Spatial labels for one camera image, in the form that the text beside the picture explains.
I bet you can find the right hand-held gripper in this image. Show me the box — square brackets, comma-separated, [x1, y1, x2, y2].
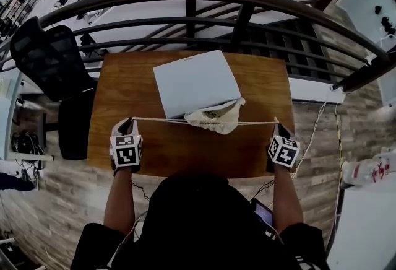
[265, 122, 302, 174]

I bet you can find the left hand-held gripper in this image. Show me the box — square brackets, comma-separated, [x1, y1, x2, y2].
[108, 116, 145, 175]

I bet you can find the cream drawstring cloth bag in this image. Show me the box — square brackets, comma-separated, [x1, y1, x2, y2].
[130, 97, 280, 136]

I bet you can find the person's right forearm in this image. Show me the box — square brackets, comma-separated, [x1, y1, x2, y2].
[273, 166, 304, 234]

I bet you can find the person's left forearm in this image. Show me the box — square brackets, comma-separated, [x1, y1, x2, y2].
[103, 168, 136, 235]

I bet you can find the wooden table with black legs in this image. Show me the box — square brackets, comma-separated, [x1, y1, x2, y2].
[87, 50, 296, 179]

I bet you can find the smartphone with blue screen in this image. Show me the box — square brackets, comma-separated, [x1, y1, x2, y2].
[251, 199, 275, 229]

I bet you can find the flat white box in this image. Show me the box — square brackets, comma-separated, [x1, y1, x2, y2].
[153, 49, 241, 120]

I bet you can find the dark staircase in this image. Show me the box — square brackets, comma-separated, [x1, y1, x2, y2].
[244, 19, 350, 82]

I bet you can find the black backpack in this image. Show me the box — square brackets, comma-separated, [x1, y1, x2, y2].
[11, 131, 44, 170]

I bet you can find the black mesh office chair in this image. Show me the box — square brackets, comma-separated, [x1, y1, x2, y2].
[9, 16, 97, 161]

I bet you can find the person's black shirt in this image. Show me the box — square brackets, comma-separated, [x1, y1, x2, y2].
[70, 174, 330, 270]

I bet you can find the white table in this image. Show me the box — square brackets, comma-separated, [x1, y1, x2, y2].
[326, 181, 396, 270]

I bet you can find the white cable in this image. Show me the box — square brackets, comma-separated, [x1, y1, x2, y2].
[290, 89, 334, 181]

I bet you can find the yellow and black cable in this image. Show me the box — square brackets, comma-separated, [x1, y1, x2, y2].
[334, 101, 344, 189]

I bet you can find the group of black wall devices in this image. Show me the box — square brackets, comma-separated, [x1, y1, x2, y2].
[374, 0, 396, 36]

